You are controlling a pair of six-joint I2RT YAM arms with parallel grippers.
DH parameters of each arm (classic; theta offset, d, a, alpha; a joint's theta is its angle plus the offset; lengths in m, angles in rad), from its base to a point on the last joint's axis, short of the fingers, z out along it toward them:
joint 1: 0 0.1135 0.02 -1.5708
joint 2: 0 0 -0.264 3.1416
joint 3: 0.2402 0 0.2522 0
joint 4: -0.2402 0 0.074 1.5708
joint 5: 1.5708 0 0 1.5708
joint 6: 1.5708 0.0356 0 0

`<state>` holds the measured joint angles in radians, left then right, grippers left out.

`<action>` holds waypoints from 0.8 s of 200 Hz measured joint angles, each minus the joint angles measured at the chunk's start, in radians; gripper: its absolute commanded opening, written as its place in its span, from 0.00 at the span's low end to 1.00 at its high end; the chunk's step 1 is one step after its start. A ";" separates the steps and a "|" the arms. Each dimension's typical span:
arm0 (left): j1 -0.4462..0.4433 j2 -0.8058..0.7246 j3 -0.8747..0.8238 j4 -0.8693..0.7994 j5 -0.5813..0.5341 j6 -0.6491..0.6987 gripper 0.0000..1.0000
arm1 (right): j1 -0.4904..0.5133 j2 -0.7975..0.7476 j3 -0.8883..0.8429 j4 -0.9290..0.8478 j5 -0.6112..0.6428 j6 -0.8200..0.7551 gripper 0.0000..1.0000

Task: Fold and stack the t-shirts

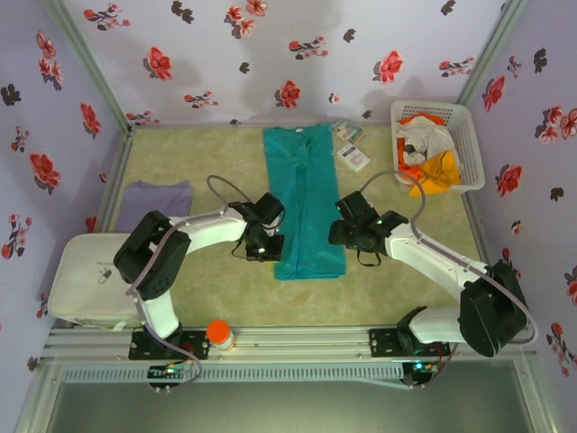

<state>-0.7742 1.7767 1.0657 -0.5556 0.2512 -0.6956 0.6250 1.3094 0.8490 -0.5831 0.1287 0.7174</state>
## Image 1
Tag teal t-shirt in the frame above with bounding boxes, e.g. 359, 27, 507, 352
262, 122, 347, 281

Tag clothes in basket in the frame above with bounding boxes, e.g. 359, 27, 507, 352
395, 115, 445, 181

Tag white blue paper packet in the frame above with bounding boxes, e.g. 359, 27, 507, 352
334, 140, 371, 171

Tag orange-lid plastic bottle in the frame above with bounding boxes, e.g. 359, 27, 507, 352
206, 319, 237, 352

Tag yellow garment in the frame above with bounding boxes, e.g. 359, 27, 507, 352
408, 150, 463, 198

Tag colourful striped paper packet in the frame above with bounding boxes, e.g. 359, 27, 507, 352
331, 119, 365, 144

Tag white garment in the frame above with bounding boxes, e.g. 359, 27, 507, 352
395, 115, 456, 167

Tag folded purple t-shirt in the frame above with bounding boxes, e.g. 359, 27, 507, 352
122, 180, 194, 235

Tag white plastic laundry basket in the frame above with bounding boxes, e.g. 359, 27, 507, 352
389, 99, 487, 195

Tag right gripper black cable loop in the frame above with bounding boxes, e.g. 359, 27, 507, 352
355, 247, 382, 267

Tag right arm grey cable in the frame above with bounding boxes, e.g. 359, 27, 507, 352
360, 170, 540, 389

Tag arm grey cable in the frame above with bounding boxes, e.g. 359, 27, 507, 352
360, 170, 540, 389
124, 174, 256, 390

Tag left arm grey cable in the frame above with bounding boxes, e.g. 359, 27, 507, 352
124, 174, 256, 390

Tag aluminium mounting rail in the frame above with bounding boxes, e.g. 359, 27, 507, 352
42, 327, 537, 362

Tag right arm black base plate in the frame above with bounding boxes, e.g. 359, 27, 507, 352
368, 327, 452, 360

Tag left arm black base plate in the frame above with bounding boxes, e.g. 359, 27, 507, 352
128, 327, 211, 361

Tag grey slotted cable duct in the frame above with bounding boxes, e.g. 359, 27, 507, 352
58, 363, 405, 384

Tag aluminium frame post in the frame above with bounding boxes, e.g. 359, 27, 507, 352
44, 0, 134, 134
454, 0, 528, 107

